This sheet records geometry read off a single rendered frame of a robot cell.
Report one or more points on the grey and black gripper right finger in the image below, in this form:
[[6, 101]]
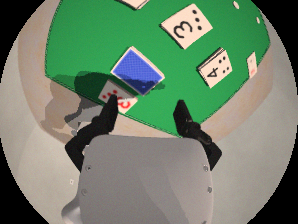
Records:
[[189, 129]]

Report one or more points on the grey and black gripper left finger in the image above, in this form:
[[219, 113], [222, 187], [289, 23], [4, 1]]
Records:
[[101, 125]]

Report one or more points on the green card table cloth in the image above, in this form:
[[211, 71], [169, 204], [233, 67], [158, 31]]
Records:
[[88, 38]]

